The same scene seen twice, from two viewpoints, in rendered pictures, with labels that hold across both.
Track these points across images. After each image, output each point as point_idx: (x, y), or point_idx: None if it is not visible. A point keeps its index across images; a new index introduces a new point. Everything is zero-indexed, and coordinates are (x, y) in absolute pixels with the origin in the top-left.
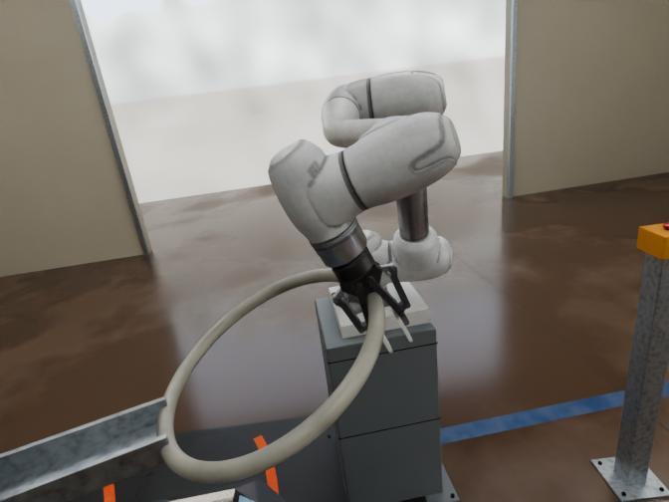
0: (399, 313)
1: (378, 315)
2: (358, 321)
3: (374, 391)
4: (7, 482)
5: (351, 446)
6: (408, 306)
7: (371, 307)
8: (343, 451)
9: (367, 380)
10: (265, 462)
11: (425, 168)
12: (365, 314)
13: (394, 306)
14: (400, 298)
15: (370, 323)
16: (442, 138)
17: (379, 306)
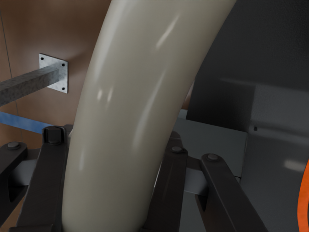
0: (58, 142)
1: (111, 55)
2: (212, 185)
3: (188, 196)
4: None
5: (231, 167)
6: (11, 143)
7: (126, 157)
8: (239, 167)
9: (191, 209)
10: None
11: None
12: (172, 191)
13: (49, 163)
14: (0, 172)
15: (191, 7)
16: None
17: (80, 138)
